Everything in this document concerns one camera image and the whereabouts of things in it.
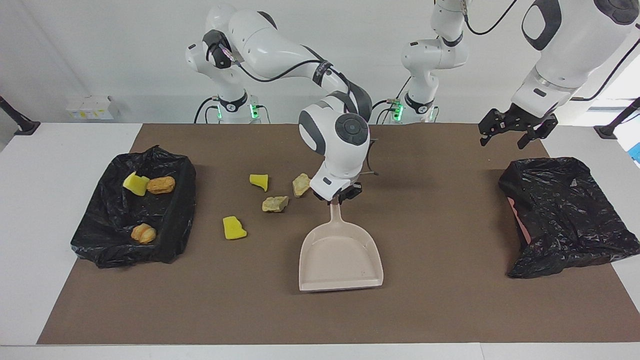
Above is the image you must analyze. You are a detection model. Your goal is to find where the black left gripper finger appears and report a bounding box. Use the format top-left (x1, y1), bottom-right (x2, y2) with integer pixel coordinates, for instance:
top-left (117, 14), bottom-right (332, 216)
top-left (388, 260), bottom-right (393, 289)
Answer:
top-left (478, 110), bottom-right (507, 147)
top-left (517, 129), bottom-right (548, 150)

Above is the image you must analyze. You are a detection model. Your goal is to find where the pale food toy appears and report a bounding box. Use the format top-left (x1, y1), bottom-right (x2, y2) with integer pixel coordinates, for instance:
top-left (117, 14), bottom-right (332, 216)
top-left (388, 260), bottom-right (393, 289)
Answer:
top-left (292, 173), bottom-right (313, 198)

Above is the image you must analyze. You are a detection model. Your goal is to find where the croissant toy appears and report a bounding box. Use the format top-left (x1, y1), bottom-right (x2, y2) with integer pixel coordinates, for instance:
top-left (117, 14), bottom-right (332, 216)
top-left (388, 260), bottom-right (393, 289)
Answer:
top-left (130, 222), bottom-right (158, 245)
top-left (262, 195), bottom-right (290, 213)

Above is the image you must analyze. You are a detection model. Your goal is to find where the beige plastic dustpan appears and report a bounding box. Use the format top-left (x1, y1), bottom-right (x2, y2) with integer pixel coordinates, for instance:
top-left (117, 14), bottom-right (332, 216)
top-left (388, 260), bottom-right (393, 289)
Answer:
top-left (299, 200), bottom-right (384, 292)

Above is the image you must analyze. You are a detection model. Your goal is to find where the yellow sponge chunk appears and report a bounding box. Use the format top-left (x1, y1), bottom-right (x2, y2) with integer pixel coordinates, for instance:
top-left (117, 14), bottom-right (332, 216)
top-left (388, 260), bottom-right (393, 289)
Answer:
top-left (222, 215), bottom-right (248, 241)

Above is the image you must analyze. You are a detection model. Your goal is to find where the brown bread roll toy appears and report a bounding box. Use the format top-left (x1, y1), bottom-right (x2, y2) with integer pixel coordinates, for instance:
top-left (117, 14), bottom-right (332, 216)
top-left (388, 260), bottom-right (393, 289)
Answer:
top-left (146, 175), bottom-right (177, 195)

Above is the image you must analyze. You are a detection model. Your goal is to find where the notched yellow sponge piece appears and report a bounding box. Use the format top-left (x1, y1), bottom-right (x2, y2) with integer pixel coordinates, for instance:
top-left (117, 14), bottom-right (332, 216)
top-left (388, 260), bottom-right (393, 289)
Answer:
top-left (122, 171), bottom-right (150, 197)

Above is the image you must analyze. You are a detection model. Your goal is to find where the crumpled black trash bag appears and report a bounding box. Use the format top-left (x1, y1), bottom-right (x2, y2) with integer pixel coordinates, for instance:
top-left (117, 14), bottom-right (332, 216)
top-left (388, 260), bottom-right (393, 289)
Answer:
top-left (498, 157), bottom-right (640, 279)

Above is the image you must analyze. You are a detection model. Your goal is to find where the black bag lined bin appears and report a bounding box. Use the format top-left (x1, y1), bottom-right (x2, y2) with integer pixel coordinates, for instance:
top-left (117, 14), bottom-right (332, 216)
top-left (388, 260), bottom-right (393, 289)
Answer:
top-left (70, 145), bottom-right (197, 269)

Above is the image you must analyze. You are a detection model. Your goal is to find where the black stand foot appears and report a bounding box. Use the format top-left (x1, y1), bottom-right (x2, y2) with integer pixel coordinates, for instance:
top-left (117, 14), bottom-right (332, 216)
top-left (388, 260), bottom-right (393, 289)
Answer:
top-left (0, 95), bottom-right (41, 136)
top-left (594, 97), bottom-right (640, 140)

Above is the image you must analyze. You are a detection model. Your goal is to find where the brown table mat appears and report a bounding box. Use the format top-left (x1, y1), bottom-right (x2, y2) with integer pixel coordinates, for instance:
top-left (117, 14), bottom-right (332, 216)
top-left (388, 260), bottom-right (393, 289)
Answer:
top-left (37, 123), bottom-right (640, 345)

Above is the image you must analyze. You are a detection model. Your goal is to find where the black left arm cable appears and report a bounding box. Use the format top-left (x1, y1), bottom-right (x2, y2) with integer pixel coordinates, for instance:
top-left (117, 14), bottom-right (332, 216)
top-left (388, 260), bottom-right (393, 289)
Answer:
top-left (462, 0), bottom-right (640, 101)

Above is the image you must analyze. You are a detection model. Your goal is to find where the black base cable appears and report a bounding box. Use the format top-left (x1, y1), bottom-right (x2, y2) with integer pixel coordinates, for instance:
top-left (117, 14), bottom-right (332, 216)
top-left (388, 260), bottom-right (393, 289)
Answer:
top-left (194, 96), bottom-right (221, 124)
top-left (369, 98), bottom-right (401, 125)

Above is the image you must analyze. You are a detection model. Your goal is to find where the white wall power strip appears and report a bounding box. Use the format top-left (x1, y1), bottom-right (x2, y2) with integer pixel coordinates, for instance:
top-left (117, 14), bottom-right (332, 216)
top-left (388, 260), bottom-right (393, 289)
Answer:
top-left (66, 96), bottom-right (115, 121)

